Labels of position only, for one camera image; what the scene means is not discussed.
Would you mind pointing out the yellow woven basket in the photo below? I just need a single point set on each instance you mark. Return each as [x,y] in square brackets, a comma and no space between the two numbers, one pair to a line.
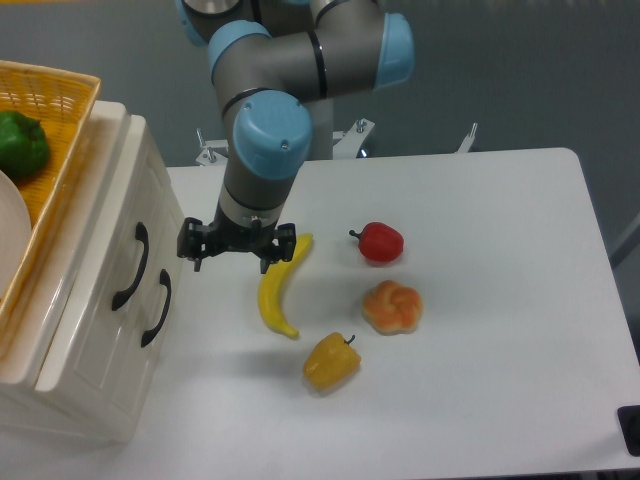
[62,101]

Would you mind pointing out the red toy bell pepper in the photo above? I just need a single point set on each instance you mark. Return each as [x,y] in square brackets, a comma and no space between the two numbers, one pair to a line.
[379,242]

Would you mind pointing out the orange toy bread roll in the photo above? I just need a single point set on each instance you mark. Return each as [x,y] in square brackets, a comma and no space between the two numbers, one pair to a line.
[393,308]

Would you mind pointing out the yellow toy banana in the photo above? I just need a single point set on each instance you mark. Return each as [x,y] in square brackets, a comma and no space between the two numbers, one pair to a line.
[273,285]

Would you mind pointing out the white plate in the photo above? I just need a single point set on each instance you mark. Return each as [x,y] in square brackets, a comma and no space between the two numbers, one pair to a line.
[15,231]

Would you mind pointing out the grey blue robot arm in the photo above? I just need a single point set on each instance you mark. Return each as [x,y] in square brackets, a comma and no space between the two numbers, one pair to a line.
[268,61]

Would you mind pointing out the white drawer cabinet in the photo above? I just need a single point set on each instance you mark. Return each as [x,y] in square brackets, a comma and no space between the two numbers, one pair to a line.
[42,302]

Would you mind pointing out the green toy bell pepper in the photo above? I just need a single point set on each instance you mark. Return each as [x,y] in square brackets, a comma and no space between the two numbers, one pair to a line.
[24,147]

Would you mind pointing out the yellow toy bell pepper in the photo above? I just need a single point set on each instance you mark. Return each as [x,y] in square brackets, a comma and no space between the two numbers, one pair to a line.
[331,361]

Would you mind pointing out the black object at edge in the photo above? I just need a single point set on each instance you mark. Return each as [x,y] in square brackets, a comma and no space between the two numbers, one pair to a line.
[629,420]

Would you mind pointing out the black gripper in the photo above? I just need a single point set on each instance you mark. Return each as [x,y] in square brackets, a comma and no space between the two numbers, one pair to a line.
[196,241]

